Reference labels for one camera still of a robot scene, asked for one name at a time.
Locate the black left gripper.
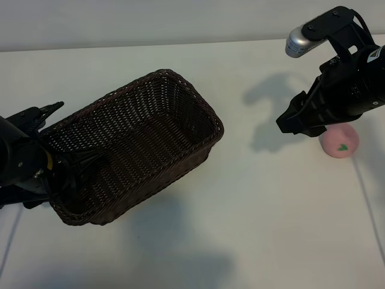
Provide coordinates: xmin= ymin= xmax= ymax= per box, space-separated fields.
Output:
xmin=49 ymin=147 xmax=105 ymax=202

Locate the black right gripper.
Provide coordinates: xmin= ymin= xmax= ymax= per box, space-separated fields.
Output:
xmin=276 ymin=51 xmax=362 ymax=138

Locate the pink peach with green leaf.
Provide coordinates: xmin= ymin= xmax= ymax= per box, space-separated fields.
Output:
xmin=319 ymin=125 xmax=360 ymax=159

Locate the dark brown wicker basket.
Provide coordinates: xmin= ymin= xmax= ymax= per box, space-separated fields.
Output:
xmin=37 ymin=69 xmax=225 ymax=226

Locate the black left camera bracket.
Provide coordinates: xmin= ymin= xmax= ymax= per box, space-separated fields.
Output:
xmin=5 ymin=105 xmax=49 ymax=140

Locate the black camera bracket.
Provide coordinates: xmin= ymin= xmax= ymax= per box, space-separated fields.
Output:
xmin=5 ymin=105 xmax=49 ymax=140
xmin=300 ymin=5 xmax=375 ymax=60

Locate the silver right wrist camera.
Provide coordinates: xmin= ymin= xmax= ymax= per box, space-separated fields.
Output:
xmin=285 ymin=25 xmax=321 ymax=57

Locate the black right camera bracket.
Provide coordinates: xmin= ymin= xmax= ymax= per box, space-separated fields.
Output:
xmin=300 ymin=5 xmax=375 ymax=60

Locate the thin black camera cable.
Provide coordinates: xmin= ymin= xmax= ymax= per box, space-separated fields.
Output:
xmin=351 ymin=8 xmax=374 ymax=46

